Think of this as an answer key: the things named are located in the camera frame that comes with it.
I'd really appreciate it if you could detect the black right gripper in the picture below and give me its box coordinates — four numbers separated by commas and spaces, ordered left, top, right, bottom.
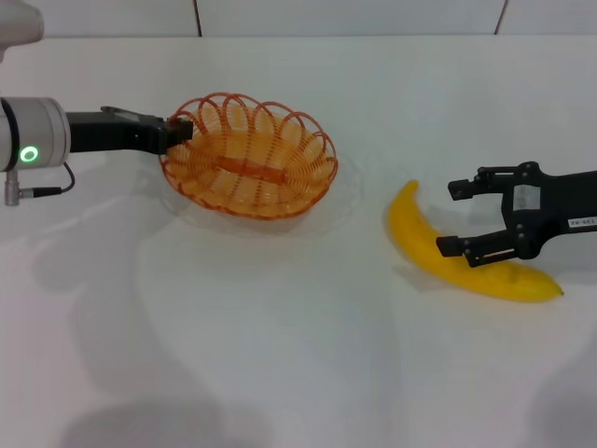
436, 161, 597, 268

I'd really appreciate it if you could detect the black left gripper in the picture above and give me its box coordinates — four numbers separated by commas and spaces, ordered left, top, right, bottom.
64, 105, 194, 156

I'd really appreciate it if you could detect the yellow banana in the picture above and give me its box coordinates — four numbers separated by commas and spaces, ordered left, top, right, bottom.
387, 179, 565, 303

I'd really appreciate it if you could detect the orange plastic wire basket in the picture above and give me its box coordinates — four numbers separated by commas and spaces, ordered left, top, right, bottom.
158, 91, 340, 220

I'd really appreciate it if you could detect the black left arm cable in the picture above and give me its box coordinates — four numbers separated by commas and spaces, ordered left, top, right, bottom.
18, 161, 76, 195

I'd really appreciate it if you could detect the silver left arm cable plug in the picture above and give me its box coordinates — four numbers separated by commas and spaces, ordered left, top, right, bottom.
4, 170, 21, 207

